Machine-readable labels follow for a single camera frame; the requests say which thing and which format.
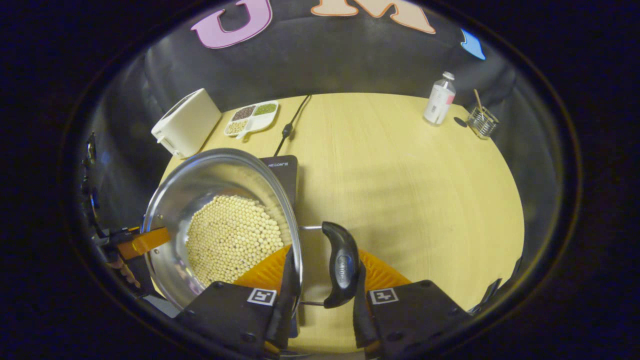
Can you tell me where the steel pot with black handle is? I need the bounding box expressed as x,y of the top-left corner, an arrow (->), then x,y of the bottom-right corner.
141,148 -> 362,313

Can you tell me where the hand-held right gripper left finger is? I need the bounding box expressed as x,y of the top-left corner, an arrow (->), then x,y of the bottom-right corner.
175,245 -> 301,358

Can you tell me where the clear bottle with white label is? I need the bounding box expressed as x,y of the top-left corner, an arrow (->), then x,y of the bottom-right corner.
423,71 -> 457,127

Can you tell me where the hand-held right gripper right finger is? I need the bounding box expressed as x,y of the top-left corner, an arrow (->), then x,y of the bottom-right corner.
352,250 -> 473,360

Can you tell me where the pile of yellow soybeans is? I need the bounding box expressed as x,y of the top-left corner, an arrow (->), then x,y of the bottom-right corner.
185,195 -> 285,287

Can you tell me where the black power cable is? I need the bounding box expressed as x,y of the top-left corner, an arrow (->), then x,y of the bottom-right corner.
273,94 -> 313,157

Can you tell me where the wire mesh holder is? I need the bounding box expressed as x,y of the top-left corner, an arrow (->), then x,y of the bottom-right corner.
466,106 -> 500,140

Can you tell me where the black backdrop cloth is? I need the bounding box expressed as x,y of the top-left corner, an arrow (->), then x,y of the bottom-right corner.
80,0 -> 556,201

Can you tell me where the white toaster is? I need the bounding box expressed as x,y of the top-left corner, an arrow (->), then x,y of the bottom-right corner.
151,88 -> 222,159

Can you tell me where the white divided dish of beans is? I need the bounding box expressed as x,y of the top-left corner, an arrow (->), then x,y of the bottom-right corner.
223,100 -> 279,140

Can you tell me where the black induction cooktop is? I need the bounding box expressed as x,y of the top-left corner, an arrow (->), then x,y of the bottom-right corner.
127,155 -> 301,341

